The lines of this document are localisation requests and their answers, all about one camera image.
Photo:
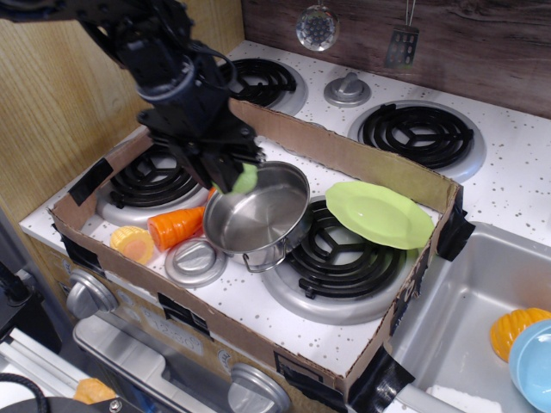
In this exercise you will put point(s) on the hanging clear strainer ladle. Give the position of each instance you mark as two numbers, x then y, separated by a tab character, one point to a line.
317	27

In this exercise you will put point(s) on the back right black burner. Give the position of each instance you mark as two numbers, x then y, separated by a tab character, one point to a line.
433	135

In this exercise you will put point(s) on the black burner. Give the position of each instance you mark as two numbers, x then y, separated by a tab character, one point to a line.
337	277
266	83
433	135
154	183

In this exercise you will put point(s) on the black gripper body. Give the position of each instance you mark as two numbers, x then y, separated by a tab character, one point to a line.
189	108

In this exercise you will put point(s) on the orange toy carrot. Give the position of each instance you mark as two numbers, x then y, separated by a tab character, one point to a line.
169	229

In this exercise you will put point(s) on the green plastic plate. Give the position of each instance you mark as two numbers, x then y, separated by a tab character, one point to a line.
379	214

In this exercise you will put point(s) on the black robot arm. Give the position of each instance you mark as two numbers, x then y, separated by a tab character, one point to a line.
134	34

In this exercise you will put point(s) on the light blue bowl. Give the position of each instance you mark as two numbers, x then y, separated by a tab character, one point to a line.
529	365

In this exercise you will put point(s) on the silver stove knob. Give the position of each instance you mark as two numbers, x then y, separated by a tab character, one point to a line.
195	263
347	92

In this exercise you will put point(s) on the front right black burner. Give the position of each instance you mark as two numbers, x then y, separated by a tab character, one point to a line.
337	277

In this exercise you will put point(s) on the orange toy bottom left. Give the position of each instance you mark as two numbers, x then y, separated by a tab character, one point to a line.
92	391

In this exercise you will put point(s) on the hanging metal spatula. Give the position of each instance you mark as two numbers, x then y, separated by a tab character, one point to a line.
403	43

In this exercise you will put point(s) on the silver oven door handle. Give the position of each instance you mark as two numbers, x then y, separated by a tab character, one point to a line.
151	375

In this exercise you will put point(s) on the oven knob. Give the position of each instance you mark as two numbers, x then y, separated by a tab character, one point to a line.
253	391
88	296

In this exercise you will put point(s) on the left front oven knob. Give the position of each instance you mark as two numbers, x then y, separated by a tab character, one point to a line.
88	296

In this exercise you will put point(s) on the cardboard fence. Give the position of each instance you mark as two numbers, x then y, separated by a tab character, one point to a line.
322	367

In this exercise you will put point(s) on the orange toy in sink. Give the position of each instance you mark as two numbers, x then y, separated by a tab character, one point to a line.
507	328

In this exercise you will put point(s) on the green toy broccoli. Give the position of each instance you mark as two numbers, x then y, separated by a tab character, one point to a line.
244	182

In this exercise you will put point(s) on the silver stove knob on top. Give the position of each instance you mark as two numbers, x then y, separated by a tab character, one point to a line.
195	263

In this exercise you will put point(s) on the silver back stove knob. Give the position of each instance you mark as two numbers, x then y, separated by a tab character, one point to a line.
347	92

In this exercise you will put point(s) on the right front oven knob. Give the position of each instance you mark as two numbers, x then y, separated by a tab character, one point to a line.
253	391

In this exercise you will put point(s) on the back left black burner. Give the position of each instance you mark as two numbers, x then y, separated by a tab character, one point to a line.
266	83

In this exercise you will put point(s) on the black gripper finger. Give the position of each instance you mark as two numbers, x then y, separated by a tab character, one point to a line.
241	145
206	170

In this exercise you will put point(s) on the yellow toy corn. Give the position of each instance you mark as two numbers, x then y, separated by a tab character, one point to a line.
133	242

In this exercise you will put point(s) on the front left black burner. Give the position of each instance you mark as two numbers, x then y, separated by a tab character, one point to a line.
154	183

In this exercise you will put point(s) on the silver sink basin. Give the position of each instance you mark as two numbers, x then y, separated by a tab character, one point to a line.
443	339

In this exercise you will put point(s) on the stainless steel pot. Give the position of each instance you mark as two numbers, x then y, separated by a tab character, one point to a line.
261	228

